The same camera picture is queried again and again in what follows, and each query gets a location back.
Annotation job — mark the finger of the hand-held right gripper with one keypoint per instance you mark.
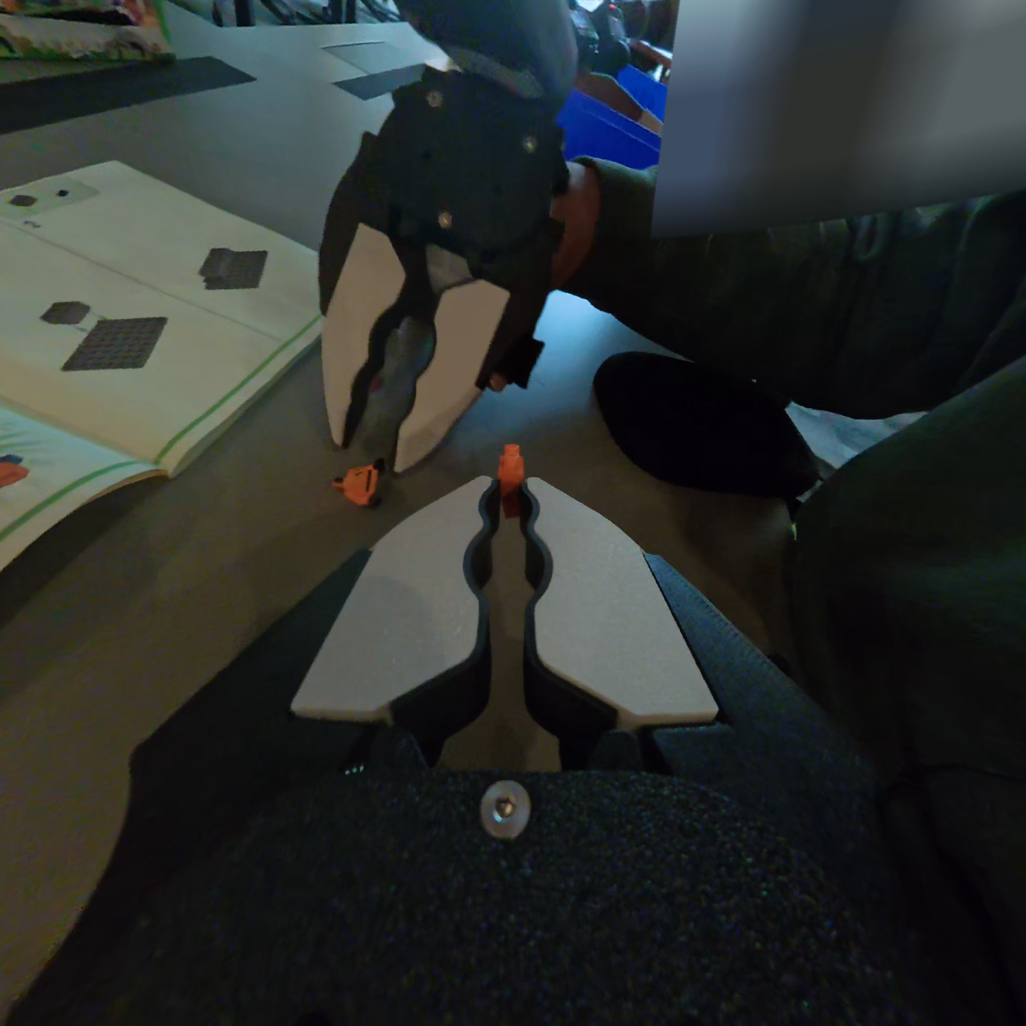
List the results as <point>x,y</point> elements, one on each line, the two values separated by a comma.
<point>465,345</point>
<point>356,321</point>

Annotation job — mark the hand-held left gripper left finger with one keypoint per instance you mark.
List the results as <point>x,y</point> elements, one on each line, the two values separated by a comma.
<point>401,626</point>

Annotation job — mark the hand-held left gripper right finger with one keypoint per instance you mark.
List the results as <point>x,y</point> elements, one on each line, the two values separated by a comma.
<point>618,626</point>

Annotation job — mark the orange toy brick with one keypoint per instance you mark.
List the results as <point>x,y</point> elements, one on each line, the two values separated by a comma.
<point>510,473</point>

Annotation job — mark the orange pumpkin face brick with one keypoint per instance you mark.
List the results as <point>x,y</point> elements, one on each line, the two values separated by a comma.
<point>361,483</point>

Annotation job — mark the white instruction booklet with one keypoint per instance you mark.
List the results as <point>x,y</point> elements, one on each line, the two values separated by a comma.
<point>129,321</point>

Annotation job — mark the green toy brick box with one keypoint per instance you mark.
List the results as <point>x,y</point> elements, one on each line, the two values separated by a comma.
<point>80,24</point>

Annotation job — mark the person's right hand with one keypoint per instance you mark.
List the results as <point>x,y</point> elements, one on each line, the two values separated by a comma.
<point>574,225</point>

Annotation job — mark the black chair armrest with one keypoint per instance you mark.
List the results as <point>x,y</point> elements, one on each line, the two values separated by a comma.
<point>706,425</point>

